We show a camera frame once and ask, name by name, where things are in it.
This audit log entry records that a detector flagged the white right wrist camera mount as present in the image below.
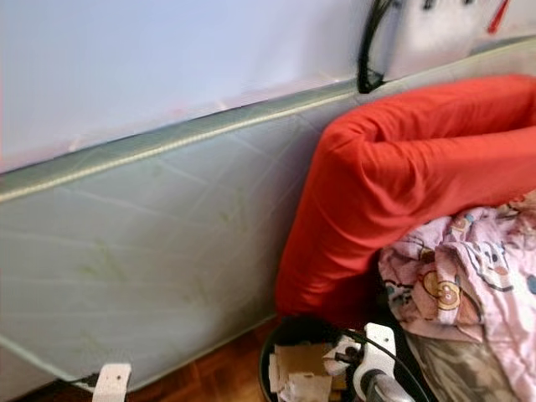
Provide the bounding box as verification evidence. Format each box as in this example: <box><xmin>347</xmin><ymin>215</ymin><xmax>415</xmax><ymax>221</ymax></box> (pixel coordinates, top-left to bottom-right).
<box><xmin>358</xmin><ymin>322</ymin><xmax>398</xmax><ymax>394</ymax></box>

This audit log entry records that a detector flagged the black hanging strap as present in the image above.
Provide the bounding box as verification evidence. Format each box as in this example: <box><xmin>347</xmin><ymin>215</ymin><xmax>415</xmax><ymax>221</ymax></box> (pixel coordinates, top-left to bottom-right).
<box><xmin>357</xmin><ymin>0</ymin><xmax>399</xmax><ymax>95</ymax></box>

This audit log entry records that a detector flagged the black round waste bin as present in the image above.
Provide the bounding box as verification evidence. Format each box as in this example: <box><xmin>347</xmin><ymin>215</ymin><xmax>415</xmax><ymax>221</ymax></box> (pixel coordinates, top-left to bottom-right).
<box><xmin>258</xmin><ymin>313</ymin><xmax>371</xmax><ymax>402</ymax></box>

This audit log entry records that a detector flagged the white paper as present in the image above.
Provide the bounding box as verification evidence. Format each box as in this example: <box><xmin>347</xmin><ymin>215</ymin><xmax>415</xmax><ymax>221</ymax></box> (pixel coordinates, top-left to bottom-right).
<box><xmin>325</xmin><ymin>335</ymin><xmax>349</xmax><ymax>366</ymax></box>

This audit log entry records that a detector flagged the red hanging tassel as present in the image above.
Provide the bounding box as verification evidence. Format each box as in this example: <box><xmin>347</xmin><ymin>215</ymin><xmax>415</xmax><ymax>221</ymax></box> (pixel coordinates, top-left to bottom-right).
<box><xmin>487</xmin><ymin>0</ymin><xmax>513</xmax><ymax>35</ymax></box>

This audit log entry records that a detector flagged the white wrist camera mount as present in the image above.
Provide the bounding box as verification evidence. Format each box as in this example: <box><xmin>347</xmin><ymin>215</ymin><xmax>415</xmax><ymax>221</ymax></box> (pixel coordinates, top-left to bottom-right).
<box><xmin>358</xmin><ymin>322</ymin><xmax>398</xmax><ymax>394</ymax></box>
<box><xmin>92</xmin><ymin>363</ymin><xmax>133</xmax><ymax>402</ymax></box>

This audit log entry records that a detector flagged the grey-green quilted mattress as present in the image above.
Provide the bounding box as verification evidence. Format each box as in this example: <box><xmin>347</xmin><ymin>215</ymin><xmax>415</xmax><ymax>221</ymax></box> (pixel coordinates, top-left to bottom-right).
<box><xmin>0</xmin><ymin>37</ymin><xmax>536</xmax><ymax>402</ymax></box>

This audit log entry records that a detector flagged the bed with beige floral sheet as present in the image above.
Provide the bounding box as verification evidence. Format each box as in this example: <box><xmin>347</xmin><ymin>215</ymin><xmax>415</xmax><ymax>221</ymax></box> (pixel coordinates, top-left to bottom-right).
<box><xmin>406</xmin><ymin>331</ymin><xmax>505</xmax><ymax>402</ymax></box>

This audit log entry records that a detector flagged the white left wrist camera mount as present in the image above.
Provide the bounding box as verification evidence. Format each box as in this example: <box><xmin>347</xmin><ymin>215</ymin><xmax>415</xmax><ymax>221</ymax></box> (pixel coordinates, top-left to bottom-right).
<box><xmin>92</xmin><ymin>363</ymin><xmax>133</xmax><ymax>402</ymax></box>

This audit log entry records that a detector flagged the brown cardboard piece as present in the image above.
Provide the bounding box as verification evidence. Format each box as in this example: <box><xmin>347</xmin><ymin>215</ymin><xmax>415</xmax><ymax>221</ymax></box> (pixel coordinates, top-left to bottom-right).
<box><xmin>270</xmin><ymin>342</ymin><xmax>341</xmax><ymax>402</ymax></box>

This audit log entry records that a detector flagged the large red folded cushion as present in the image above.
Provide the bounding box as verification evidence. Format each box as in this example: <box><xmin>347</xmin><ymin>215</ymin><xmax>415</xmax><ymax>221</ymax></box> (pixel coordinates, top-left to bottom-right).
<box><xmin>275</xmin><ymin>73</ymin><xmax>536</xmax><ymax>329</ymax></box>

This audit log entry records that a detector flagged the pink cartoon print quilt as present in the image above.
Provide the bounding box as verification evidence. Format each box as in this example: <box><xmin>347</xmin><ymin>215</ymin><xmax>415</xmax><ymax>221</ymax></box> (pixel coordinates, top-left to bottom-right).
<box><xmin>377</xmin><ymin>191</ymin><xmax>536</xmax><ymax>401</ymax></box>

